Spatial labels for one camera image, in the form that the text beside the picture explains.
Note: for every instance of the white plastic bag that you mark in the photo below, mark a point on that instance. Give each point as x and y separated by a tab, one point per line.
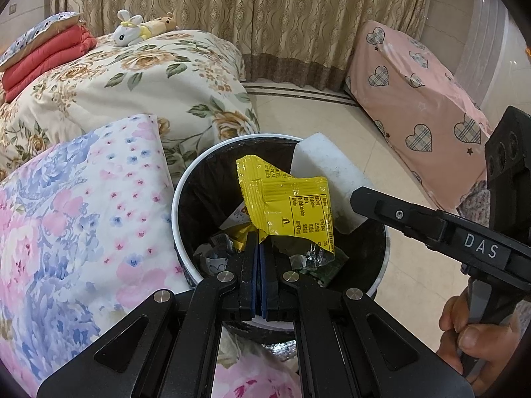
213	257

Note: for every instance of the blue patterned pillow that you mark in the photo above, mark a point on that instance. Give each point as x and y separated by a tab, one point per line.
36	36

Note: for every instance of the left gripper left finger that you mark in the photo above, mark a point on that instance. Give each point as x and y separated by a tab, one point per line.
168	345

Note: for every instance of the pink floral bed sheet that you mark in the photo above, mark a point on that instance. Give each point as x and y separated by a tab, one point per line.
85	238

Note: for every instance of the green snack bag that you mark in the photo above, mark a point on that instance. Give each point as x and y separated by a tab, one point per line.
319	263

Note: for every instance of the yellow snack packet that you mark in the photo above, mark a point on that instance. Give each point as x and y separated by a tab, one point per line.
282	205

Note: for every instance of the cream floral quilt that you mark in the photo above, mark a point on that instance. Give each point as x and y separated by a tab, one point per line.
190	80

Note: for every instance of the beige patterned curtain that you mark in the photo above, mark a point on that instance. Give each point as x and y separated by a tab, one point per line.
303	42

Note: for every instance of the pink heart cloth cover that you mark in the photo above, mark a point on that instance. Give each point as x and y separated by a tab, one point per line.
425	116

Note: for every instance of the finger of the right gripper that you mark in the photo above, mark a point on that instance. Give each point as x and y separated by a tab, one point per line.
414	221

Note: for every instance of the white round trash bin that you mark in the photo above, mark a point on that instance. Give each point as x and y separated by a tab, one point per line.
246	202

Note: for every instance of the white bunny plush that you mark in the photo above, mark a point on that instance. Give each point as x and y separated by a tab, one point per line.
129	30

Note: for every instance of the folded red blanket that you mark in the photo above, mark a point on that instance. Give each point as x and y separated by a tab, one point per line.
64	47

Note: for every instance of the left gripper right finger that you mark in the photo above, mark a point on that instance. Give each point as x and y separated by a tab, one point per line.
347	345

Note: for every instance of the person's right hand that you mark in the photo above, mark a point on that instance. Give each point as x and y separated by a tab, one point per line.
495	344

